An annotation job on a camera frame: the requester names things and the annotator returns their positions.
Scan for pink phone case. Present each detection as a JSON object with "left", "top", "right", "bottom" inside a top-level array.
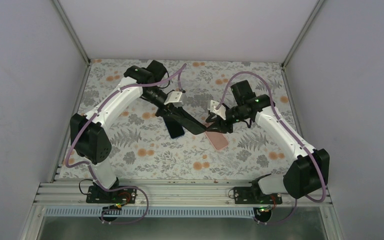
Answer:
[{"left": 205, "top": 131, "right": 229, "bottom": 151}]

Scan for black phone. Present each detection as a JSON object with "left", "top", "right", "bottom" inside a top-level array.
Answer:
[{"left": 165, "top": 109, "right": 213, "bottom": 136}]

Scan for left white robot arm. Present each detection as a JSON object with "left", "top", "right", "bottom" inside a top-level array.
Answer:
[{"left": 65, "top": 60, "right": 186, "bottom": 203}]

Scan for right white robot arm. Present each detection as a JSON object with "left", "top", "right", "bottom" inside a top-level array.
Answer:
[{"left": 206, "top": 80, "right": 330, "bottom": 204}]

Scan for floral patterned table mat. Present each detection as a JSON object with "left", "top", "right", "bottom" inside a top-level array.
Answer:
[{"left": 59, "top": 58, "right": 312, "bottom": 182}]

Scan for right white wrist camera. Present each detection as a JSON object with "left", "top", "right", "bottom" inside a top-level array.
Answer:
[{"left": 207, "top": 100, "right": 227, "bottom": 120}]

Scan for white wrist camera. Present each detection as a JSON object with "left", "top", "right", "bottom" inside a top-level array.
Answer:
[
  {"left": 207, "top": 100, "right": 227, "bottom": 120},
  {"left": 164, "top": 90, "right": 185, "bottom": 108}
]

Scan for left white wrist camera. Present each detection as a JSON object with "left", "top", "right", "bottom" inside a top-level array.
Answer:
[{"left": 164, "top": 90, "right": 185, "bottom": 108}]

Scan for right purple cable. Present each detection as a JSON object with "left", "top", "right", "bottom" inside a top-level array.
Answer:
[{"left": 215, "top": 70, "right": 328, "bottom": 225}]

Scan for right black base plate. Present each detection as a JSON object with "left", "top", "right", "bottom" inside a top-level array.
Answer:
[{"left": 228, "top": 186, "right": 283, "bottom": 205}]

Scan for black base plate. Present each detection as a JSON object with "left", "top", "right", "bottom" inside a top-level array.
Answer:
[
  {"left": 228, "top": 186, "right": 283, "bottom": 205},
  {"left": 85, "top": 185, "right": 137, "bottom": 205}
]

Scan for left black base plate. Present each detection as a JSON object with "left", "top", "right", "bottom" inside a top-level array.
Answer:
[{"left": 85, "top": 185, "right": 137, "bottom": 205}]

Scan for grey slotted cable duct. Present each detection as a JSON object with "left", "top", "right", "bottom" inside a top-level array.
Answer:
[{"left": 44, "top": 206, "right": 255, "bottom": 218}]

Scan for aluminium rail frame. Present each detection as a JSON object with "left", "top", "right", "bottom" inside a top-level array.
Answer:
[{"left": 32, "top": 179, "right": 333, "bottom": 208}]

